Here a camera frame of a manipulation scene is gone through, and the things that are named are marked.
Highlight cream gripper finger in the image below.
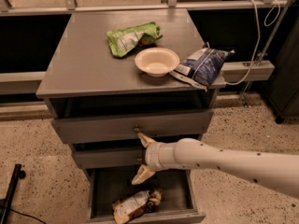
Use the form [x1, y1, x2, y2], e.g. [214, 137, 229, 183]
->
[132, 164, 155, 185]
[137, 132, 154, 147]

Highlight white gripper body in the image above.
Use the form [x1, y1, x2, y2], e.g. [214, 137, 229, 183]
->
[145, 142, 178, 172]

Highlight brown chip bag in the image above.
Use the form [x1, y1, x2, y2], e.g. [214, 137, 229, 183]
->
[112, 189, 162, 224]

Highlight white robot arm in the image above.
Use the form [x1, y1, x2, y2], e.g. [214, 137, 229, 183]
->
[132, 132, 299, 199]

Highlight grey open bottom drawer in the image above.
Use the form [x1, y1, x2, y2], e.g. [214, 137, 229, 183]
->
[87, 165, 206, 224]

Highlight grey top drawer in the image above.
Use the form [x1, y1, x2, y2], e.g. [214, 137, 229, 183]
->
[52, 109, 213, 144]

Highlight grey middle drawer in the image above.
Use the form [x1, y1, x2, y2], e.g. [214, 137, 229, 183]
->
[72, 143, 203, 170]

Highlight grey wooden drawer cabinet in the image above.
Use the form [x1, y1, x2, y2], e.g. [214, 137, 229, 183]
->
[36, 9, 225, 224]

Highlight blue chip bag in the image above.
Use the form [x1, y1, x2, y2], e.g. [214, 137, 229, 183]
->
[170, 47, 235, 91]

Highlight green chip bag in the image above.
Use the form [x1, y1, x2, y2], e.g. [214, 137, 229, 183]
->
[107, 21, 163, 58]

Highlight white paper bowl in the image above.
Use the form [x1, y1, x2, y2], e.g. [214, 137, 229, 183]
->
[135, 48, 179, 77]

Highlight black stand leg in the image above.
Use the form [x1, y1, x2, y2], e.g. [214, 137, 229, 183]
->
[0, 163, 26, 224]

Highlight dark cabinet at right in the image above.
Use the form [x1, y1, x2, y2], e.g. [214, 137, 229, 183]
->
[265, 20, 299, 123]

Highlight black floor cable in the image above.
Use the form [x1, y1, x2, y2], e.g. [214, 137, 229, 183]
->
[0, 206, 48, 224]

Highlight metal railing frame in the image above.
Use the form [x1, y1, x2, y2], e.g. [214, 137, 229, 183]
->
[0, 0, 299, 107]

